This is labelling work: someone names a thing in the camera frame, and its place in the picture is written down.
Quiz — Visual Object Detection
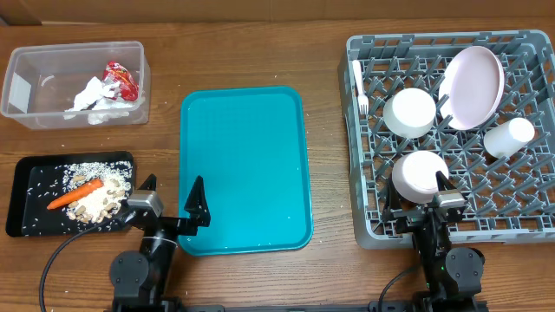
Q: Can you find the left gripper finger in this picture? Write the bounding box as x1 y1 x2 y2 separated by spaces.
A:
185 176 211 227
138 173 157 191

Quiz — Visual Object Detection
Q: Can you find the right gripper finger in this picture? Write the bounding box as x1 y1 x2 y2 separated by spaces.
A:
382 177 402 215
435 171 455 192

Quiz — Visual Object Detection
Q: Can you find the pink bowl with peanuts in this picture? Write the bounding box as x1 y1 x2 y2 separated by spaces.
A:
392 151 449 204

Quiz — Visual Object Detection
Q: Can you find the orange carrot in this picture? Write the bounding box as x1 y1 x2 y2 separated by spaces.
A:
47 179 103 210

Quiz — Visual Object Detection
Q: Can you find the white bowl with rice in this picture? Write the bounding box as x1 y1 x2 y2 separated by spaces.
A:
383 88 436 139

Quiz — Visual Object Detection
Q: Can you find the white paper cup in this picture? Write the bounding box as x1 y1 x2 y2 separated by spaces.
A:
484 117 535 159

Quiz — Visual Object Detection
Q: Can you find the red snack wrapper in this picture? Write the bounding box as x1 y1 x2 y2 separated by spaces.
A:
102 62 139 101

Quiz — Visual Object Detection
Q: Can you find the white tissue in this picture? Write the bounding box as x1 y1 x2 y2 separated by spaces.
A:
65 77 134 125

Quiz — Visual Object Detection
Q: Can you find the pink round plate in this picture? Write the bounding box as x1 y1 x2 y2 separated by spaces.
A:
438 46 505 131

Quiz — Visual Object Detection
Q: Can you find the white plastic fork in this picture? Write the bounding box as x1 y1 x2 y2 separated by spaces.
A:
351 60 369 115

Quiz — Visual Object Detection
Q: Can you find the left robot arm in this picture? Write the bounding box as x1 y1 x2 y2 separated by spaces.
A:
109 174 211 311

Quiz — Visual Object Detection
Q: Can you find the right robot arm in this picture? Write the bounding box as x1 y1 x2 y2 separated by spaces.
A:
375 171 488 312

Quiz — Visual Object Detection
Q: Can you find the grey dishwasher rack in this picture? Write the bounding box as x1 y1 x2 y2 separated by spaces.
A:
338 29 554 249

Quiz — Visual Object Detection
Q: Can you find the spilled white rice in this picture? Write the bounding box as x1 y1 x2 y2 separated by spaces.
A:
25 160 134 233

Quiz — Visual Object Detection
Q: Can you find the pile of peanuts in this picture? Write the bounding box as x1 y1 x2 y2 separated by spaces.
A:
65 173 130 224

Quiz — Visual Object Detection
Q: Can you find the teal serving tray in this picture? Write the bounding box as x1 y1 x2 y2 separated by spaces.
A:
179 86 314 257

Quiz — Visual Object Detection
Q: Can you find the black plastic tray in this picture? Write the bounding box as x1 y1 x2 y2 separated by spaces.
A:
5 151 135 237

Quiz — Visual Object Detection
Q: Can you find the clear plastic bin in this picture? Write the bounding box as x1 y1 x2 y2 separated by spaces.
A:
1 41 151 130

